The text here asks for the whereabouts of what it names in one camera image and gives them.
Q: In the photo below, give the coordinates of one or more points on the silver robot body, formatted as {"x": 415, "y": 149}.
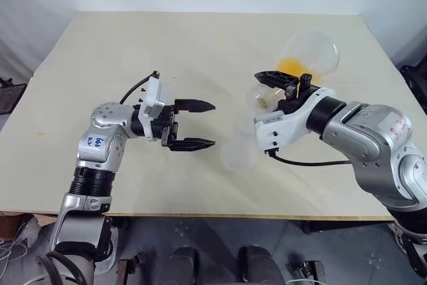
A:
{"x": 87, "y": 273}

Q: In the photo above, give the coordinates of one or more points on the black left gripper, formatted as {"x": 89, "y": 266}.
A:
{"x": 166, "y": 121}

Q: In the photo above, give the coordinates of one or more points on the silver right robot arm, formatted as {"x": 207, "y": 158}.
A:
{"x": 367, "y": 131}

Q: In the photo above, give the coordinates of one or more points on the black chair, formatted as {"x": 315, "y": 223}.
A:
{"x": 415, "y": 81}

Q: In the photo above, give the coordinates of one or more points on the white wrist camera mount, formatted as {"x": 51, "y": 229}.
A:
{"x": 283, "y": 121}
{"x": 155, "y": 98}

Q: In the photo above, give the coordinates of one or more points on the black table frame bar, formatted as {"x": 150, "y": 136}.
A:
{"x": 347, "y": 226}

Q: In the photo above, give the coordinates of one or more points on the brown cardboard box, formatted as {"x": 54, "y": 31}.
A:
{"x": 30, "y": 223}

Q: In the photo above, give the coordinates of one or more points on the small clear plastic cup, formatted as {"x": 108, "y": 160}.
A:
{"x": 255, "y": 98}

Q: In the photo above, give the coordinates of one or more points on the large flask with orange liquid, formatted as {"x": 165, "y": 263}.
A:
{"x": 313, "y": 51}

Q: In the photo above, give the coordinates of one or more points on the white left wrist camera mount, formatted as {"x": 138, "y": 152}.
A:
{"x": 155, "y": 98}

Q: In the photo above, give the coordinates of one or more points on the black metal frame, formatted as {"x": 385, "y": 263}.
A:
{"x": 11, "y": 96}

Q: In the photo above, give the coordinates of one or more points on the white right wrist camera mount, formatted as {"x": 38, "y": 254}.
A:
{"x": 283, "y": 121}

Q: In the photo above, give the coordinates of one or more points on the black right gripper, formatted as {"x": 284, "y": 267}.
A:
{"x": 300, "y": 96}

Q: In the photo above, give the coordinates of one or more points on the dark rounded shape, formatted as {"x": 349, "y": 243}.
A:
{"x": 258, "y": 265}
{"x": 180, "y": 265}

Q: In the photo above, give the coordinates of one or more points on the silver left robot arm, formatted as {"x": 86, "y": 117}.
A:
{"x": 100, "y": 145}

